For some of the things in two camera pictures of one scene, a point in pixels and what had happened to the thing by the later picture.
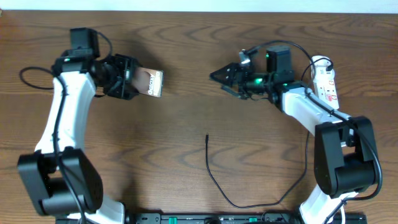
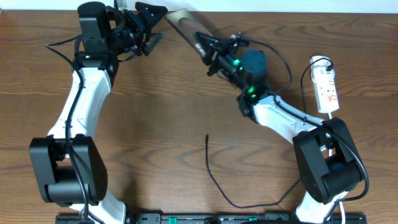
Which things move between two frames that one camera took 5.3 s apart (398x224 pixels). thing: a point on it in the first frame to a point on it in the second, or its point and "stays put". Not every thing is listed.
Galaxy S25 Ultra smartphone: [148, 81] to [185, 25]
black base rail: [237, 218] stays put
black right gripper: [234, 69] to [218, 47]
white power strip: [324, 81] stays put
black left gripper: [127, 65] to [148, 18]
